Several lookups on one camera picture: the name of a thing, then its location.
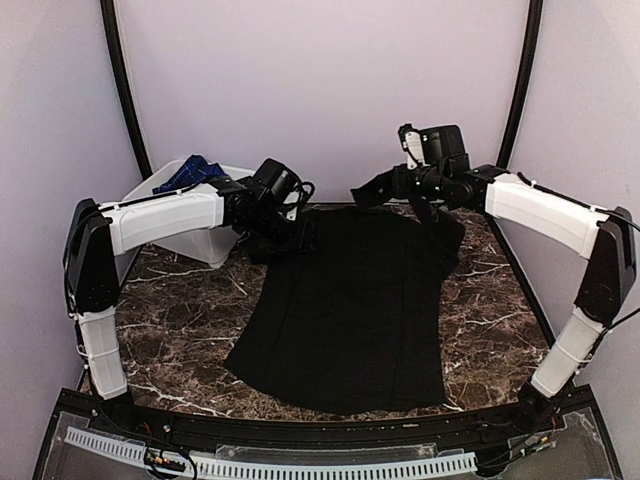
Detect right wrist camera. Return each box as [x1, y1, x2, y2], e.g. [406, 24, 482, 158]
[398, 123, 466, 170]

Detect right black frame post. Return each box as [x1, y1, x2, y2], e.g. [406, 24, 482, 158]
[482, 0, 545, 217]

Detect black long sleeve shirt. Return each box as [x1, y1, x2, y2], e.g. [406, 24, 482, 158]
[224, 196, 465, 415]

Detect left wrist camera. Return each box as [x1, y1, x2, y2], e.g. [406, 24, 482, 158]
[251, 158, 316, 221]

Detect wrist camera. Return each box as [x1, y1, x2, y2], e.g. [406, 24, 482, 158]
[398, 123, 466, 170]
[251, 158, 316, 221]

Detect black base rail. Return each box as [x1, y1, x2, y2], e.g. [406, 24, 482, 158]
[33, 386, 623, 479]

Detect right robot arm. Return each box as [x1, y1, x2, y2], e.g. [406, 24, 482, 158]
[392, 165, 639, 399]

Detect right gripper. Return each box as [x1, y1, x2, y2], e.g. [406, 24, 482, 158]
[394, 162, 450, 200]

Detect blue plaid shirt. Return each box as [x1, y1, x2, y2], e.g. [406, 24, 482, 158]
[152, 155, 227, 195]

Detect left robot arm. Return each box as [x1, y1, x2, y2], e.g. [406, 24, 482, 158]
[63, 171, 315, 436]

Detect black frame post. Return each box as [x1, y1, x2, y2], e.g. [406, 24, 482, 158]
[482, 0, 545, 217]
[99, 0, 152, 180]

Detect white slotted cable duct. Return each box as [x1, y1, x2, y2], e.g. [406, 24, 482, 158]
[64, 427, 477, 479]

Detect left black frame post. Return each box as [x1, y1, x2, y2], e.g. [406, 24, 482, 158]
[99, 0, 152, 180]

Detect white plastic bin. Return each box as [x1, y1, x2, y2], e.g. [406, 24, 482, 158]
[122, 159, 239, 269]

